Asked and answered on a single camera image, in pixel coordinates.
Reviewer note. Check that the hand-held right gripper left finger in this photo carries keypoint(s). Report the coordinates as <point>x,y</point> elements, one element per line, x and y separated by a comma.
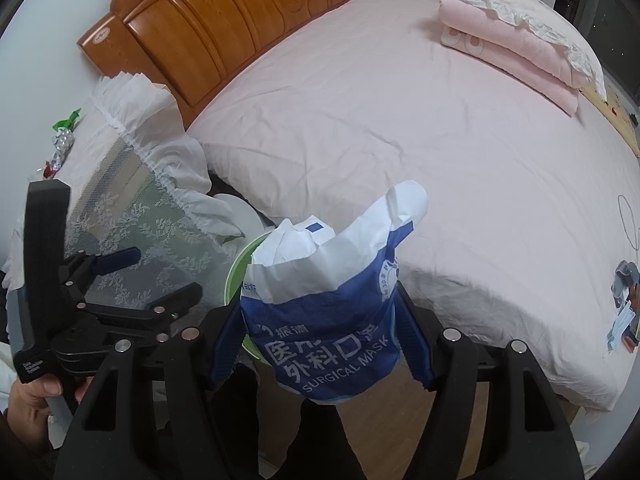
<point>200,360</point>

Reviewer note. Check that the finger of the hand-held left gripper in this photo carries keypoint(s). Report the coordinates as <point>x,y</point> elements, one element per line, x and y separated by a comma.
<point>165,305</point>
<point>120,257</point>

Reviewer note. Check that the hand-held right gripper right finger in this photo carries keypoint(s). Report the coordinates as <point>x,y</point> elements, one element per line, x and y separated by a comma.
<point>445,360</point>

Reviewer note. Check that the green plastic basket bin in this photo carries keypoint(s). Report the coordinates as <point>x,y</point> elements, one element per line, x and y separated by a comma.
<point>235,275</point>

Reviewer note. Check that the blue white mask packet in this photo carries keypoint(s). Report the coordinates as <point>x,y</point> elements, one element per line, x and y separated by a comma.
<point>325,335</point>

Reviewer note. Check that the person's left forearm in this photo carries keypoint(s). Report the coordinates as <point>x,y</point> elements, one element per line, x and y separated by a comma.
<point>20,455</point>

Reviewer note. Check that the person's left hand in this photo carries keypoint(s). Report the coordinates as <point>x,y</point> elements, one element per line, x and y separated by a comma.
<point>30,405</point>

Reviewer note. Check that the crumpled silver foil wrapper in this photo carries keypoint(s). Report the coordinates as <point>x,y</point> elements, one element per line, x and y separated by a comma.
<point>62,147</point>

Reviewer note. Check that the white round plastic object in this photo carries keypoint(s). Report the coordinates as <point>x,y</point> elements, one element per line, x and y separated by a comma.
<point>235,215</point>

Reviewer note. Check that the crumpled green wrapper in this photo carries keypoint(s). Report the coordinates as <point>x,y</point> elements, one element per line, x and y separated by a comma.
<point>67,120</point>

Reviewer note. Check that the round white headboard sticker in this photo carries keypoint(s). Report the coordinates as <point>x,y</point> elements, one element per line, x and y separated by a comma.
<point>101,35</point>

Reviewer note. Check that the bed with pink sheet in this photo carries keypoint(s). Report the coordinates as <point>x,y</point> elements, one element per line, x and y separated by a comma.
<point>400,135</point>

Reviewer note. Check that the carved wooden headboard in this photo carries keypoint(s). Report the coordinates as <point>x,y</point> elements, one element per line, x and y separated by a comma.
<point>225,20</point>

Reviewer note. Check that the yellow patterned mat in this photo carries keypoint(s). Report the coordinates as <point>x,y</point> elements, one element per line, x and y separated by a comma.
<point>620,120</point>

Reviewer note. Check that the folded pink blanket with pillow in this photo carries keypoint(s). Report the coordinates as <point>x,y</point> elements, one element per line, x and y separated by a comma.
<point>525,5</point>

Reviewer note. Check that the dark window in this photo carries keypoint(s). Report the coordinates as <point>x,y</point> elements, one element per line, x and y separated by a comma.
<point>600,20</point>

